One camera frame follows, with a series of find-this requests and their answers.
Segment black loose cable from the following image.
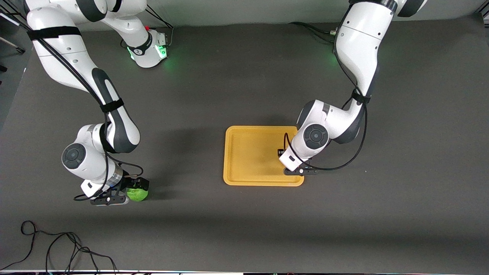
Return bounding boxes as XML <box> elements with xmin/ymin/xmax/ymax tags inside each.
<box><xmin>0</xmin><ymin>220</ymin><xmax>117</xmax><ymax>274</ymax></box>

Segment black left base cables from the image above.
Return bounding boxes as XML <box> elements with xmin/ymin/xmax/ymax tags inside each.
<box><xmin>289</xmin><ymin>21</ymin><xmax>338</xmax><ymax>43</ymax></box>

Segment black base cables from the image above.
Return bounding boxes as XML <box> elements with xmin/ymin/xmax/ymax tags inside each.
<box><xmin>121</xmin><ymin>6</ymin><xmax>175</xmax><ymax>49</ymax></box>
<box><xmin>289</xmin><ymin>21</ymin><xmax>338</xmax><ymax>43</ymax></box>

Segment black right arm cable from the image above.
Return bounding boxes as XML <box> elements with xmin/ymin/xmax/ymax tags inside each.
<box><xmin>27</xmin><ymin>23</ymin><xmax>145</xmax><ymax>202</ymax></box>

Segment black aluminium frame rail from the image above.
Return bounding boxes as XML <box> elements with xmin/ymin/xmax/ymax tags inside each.
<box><xmin>0</xmin><ymin>11</ymin><xmax>28</xmax><ymax>31</ymax></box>

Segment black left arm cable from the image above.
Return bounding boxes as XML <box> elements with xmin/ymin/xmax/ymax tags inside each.
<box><xmin>284</xmin><ymin>8</ymin><xmax>369</xmax><ymax>171</ymax></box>

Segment green apple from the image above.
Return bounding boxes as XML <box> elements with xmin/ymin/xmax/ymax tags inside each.
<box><xmin>127</xmin><ymin>187</ymin><xmax>149</xmax><ymax>202</ymax></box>

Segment dark grey table mat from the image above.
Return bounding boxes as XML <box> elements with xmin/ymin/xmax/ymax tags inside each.
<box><xmin>0</xmin><ymin>15</ymin><xmax>489</xmax><ymax>274</ymax></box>

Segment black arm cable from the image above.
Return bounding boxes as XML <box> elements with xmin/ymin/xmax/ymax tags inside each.
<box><xmin>284</xmin><ymin>8</ymin><xmax>369</xmax><ymax>171</ymax></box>
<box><xmin>27</xmin><ymin>23</ymin><xmax>145</xmax><ymax>202</ymax></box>

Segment black right base cables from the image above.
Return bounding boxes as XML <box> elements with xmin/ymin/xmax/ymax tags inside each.
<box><xmin>121</xmin><ymin>6</ymin><xmax>175</xmax><ymax>49</ymax></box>

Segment yellow plastic tray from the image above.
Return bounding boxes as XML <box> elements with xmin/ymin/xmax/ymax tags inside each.
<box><xmin>223</xmin><ymin>126</ymin><xmax>305</xmax><ymax>187</ymax></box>

